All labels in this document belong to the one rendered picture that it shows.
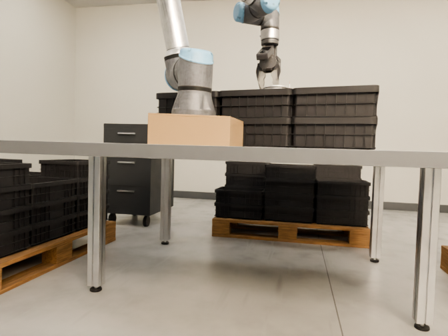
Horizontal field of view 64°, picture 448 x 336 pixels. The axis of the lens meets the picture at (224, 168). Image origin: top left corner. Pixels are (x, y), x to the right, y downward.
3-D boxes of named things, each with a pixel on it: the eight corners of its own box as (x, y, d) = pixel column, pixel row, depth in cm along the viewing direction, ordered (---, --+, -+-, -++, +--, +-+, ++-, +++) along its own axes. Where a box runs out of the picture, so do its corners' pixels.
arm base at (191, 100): (211, 117, 116) (213, 85, 115) (165, 115, 118) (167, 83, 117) (218, 119, 131) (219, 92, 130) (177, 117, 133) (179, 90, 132)
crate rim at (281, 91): (291, 94, 135) (292, 87, 135) (217, 96, 146) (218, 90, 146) (308, 107, 172) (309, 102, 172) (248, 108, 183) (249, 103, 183)
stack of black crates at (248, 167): (269, 207, 356) (271, 162, 354) (267, 213, 326) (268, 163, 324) (229, 205, 364) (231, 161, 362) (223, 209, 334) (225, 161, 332)
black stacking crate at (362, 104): (377, 119, 124) (379, 86, 124) (291, 120, 135) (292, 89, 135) (375, 127, 161) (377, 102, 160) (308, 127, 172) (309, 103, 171)
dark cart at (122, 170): (149, 229, 310) (151, 123, 306) (101, 225, 319) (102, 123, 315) (173, 217, 371) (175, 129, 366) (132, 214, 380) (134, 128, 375)
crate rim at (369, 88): (379, 91, 124) (379, 84, 123) (291, 94, 135) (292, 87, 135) (377, 106, 161) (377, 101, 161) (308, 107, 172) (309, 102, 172)
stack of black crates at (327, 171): (355, 213, 339) (357, 165, 337) (360, 218, 310) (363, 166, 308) (311, 210, 347) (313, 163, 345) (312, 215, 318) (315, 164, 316)
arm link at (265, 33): (277, 27, 143) (257, 29, 146) (276, 39, 143) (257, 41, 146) (281, 33, 150) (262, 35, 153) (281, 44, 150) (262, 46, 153)
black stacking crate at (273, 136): (289, 149, 136) (291, 117, 135) (216, 147, 147) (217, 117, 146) (307, 151, 173) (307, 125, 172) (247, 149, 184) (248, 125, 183)
